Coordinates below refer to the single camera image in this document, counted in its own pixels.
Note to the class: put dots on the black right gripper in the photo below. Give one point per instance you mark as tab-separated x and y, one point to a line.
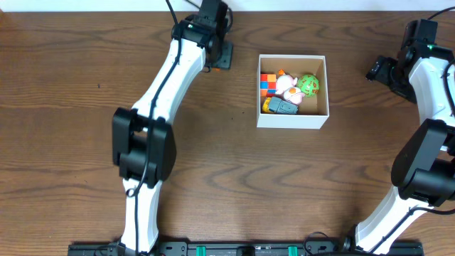
381	71

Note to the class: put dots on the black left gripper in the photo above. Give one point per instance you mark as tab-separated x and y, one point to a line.
223	55

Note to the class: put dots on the multicoloured block cube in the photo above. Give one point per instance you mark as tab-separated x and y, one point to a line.
267	85

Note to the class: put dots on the grey yellow toy truck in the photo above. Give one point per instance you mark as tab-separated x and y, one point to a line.
275	105

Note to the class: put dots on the green polyhedral dice ball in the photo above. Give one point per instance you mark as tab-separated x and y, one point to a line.
309	85

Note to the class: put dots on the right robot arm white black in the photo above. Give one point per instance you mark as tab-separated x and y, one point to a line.
423	72

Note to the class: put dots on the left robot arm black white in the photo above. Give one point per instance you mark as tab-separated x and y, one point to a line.
143	143

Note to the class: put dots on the white cardboard box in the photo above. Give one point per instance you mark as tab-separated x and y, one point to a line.
312	112

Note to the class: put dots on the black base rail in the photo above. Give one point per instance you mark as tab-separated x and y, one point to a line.
312	247

